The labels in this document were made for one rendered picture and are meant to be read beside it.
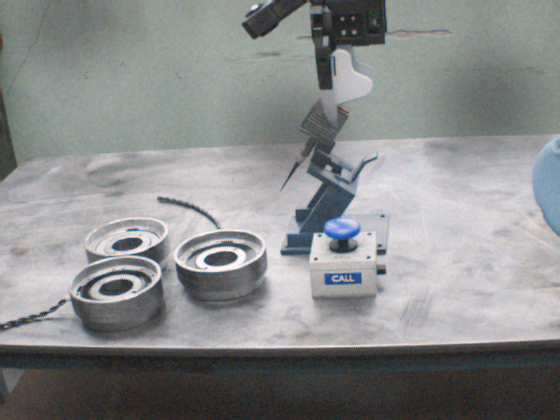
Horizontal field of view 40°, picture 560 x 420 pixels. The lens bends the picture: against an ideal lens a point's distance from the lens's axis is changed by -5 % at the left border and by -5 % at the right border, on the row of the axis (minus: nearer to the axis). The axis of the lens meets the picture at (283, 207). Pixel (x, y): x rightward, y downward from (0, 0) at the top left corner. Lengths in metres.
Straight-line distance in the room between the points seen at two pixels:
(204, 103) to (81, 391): 1.50
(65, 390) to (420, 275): 0.59
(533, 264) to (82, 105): 1.98
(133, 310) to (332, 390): 0.40
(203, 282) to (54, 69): 1.87
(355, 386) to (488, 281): 0.33
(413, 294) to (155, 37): 1.80
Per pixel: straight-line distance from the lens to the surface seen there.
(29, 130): 2.79
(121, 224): 1.03
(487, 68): 2.49
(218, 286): 0.87
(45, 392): 1.25
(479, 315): 0.83
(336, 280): 0.86
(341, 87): 0.91
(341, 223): 0.86
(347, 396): 1.13
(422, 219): 1.04
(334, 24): 0.90
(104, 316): 0.85
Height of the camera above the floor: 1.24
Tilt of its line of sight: 24 degrees down
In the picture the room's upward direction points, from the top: 6 degrees counter-clockwise
